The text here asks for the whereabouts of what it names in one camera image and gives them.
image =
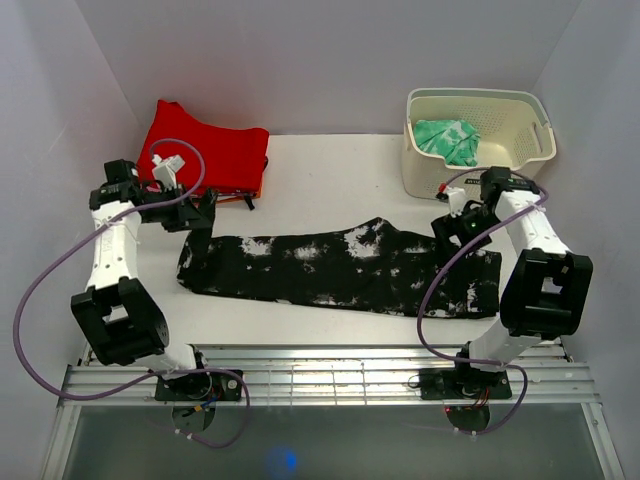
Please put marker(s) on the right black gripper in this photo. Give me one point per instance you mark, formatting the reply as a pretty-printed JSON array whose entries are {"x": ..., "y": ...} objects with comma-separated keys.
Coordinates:
[{"x": 446, "y": 227}]

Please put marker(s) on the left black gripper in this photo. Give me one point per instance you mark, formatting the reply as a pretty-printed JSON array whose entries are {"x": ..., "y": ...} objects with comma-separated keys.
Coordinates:
[{"x": 186, "y": 217}]

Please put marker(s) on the black white tie-dye trousers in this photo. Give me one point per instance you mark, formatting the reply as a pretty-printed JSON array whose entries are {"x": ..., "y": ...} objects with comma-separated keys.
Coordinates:
[{"x": 372, "y": 267}]

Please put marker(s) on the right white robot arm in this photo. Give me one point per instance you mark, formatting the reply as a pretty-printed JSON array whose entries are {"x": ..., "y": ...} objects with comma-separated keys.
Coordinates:
[{"x": 544, "y": 296}]

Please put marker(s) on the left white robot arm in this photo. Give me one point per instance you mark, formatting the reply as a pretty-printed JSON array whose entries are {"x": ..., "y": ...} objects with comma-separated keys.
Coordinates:
[{"x": 118, "y": 316}]

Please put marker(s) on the pink patterned folded trousers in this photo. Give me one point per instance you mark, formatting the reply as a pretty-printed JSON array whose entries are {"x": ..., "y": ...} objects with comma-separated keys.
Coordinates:
[{"x": 238, "y": 193}]

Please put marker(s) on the red folded trousers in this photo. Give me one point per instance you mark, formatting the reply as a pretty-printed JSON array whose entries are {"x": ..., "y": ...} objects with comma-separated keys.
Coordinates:
[{"x": 225, "y": 151}]

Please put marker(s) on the green white tie-dye trousers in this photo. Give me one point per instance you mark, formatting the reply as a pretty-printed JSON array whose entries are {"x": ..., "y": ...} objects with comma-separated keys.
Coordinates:
[{"x": 457, "y": 141}]

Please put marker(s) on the cream plastic laundry basket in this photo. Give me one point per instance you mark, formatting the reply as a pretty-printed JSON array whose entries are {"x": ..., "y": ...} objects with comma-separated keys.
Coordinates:
[{"x": 514, "y": 131}]

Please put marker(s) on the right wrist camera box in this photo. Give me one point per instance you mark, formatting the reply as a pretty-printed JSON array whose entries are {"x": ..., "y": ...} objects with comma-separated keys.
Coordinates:
[{"x": 456, "y": 198}]

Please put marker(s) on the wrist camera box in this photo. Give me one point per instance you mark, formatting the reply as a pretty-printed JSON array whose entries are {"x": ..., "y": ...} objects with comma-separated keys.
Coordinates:
[
  {"x": 165, "y": 169},
  {"x": 456, "y": 198}
]

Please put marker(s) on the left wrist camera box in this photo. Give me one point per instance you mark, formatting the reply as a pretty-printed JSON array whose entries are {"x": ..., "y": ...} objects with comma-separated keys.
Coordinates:
[{"x": 165, "y": 169}]

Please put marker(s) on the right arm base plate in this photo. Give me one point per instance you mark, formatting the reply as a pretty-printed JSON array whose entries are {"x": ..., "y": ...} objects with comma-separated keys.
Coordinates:
[{"x": 463, "y": 383}]

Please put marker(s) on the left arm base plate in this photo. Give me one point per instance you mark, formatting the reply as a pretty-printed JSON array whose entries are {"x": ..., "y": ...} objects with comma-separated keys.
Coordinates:
[{"x": 199, "y": 387}]

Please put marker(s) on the aluminium rail frame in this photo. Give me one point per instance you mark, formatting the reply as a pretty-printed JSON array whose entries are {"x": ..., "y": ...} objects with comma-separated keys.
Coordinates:
[{"x": 303, "y": 356}]

